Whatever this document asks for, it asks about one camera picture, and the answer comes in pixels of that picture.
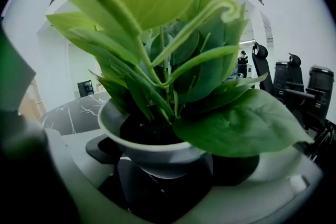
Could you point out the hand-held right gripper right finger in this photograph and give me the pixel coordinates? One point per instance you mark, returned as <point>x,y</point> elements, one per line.
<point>275,191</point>

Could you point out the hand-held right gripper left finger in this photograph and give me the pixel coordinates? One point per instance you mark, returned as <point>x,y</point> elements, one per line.
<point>78,170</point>

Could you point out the green plant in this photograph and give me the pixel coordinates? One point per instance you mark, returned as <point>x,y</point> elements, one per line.
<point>183,73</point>

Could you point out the large black mesh chair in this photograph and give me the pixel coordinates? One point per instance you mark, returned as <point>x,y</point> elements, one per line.
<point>319,91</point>

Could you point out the black office chair with headrest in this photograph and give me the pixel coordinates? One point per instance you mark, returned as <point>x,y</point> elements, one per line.
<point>295,73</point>
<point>261,70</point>

